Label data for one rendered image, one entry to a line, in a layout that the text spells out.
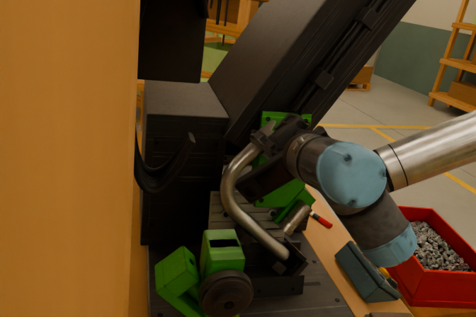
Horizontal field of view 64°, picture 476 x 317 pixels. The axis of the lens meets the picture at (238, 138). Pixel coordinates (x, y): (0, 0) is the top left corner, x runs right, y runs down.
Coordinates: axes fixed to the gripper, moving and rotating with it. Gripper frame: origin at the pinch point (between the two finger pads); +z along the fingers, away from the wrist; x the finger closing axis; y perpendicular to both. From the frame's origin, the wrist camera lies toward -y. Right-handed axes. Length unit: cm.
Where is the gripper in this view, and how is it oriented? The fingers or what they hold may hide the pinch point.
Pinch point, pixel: (257, 146)
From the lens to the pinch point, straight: 78.9
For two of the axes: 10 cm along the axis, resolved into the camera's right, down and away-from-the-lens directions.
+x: -6.3, -7.3, -2.7
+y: 7.4, -6.7, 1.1
